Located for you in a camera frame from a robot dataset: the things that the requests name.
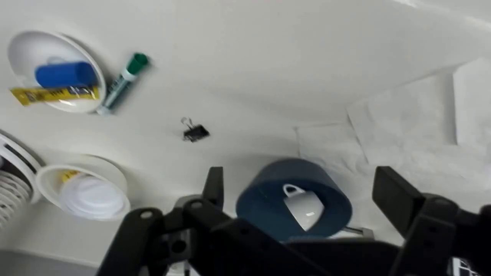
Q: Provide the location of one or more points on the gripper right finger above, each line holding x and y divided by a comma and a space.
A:
422, 226

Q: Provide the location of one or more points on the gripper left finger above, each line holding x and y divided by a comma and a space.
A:
215, 230

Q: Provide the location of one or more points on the blue bowl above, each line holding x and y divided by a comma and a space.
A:
268, 207

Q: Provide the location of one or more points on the white teacup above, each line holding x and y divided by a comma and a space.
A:
305, 209

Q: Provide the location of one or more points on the white bowl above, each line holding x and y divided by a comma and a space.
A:
92, 195

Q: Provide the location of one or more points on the black binder clip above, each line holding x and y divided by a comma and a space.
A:
195, 132

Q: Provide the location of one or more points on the white paper towel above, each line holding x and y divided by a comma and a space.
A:
414, 126

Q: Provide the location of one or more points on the yellow sachet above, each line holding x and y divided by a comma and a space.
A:
69, 175

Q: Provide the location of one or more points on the green capped marker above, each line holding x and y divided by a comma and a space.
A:
122, 82

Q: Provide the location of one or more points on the white dish rack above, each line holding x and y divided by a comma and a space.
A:
13, 180

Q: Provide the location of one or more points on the blue cylinder block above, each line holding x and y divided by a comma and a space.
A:
65, 74

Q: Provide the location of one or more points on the yellow packet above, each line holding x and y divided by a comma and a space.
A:
46, 94

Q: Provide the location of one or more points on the white plate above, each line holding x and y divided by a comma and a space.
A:
34, 50

